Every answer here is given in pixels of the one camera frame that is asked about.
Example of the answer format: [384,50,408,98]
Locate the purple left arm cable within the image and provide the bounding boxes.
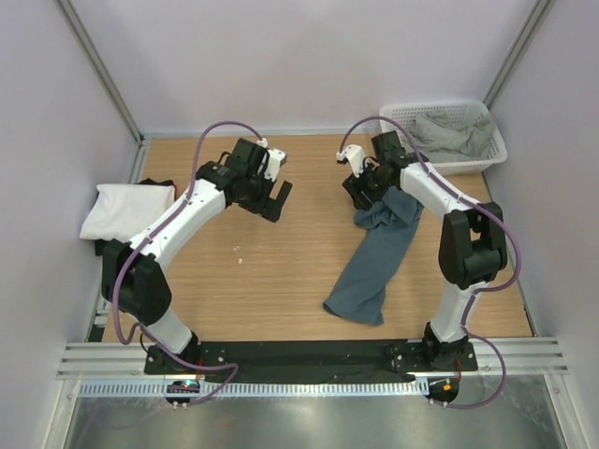
[111,121,268,409]

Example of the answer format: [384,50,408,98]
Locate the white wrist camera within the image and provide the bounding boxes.
[258,138,287,182]
[336,144,366,178]

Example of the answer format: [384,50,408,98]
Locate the aluminium corner post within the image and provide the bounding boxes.
[56,0,145,144]
[483,0,556,109]

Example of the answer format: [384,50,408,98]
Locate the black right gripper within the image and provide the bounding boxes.
[343,157,392,212]

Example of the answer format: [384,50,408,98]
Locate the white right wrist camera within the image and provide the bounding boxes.
[336,144,366,178]

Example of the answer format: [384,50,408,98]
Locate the blue t shirt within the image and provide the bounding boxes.
[323,187,423,326]

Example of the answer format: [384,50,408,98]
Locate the grey t shirt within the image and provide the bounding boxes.
[412,111,496,162]

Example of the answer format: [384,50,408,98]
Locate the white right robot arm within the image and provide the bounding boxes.
[336,132,507,370]

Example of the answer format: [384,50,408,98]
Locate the folded white t shirt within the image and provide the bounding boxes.
[79,182,175,244]

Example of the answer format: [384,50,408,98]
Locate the aluminium left corner post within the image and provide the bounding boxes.
[56,0,145,144]

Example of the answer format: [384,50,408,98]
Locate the white plastic basket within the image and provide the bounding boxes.
[379,100,507,176]

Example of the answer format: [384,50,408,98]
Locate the folded black t shirt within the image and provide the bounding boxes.
[95,178,178,257]

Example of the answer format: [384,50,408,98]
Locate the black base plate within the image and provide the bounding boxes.
[144,340,478,384]

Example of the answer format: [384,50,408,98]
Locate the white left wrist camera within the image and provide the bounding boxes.
[258,138,287,182]

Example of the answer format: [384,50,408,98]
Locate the aluminium right corner post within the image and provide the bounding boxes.
[483,0,556,109]

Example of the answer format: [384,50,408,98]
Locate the slotted grey cable duct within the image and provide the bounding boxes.
[78,378,429,399]

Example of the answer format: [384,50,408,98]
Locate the aluminium front rail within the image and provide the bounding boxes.
[56,337,569,380]

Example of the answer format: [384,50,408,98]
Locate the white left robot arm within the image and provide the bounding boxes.
[101,138,292,374]

